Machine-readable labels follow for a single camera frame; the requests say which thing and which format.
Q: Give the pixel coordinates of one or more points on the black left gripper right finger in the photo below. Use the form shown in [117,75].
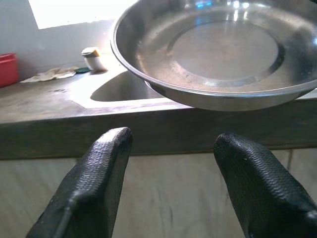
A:
[260,188]

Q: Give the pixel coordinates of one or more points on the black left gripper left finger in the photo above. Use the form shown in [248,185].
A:
[94,178]

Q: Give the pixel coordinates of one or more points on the round steel plate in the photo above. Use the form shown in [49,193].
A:
[223,49]

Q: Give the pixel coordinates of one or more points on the stainless steel sink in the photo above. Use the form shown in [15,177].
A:
[123,89]

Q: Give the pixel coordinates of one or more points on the green scouring pad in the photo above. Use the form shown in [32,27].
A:
[82,70]

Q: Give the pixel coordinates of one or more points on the white crumpled cloth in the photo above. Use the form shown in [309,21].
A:
[49,75]

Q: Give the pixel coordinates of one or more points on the white cup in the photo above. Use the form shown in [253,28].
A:
[95,63]

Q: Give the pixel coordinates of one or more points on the red plastic basin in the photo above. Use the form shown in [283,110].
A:
[7,70]

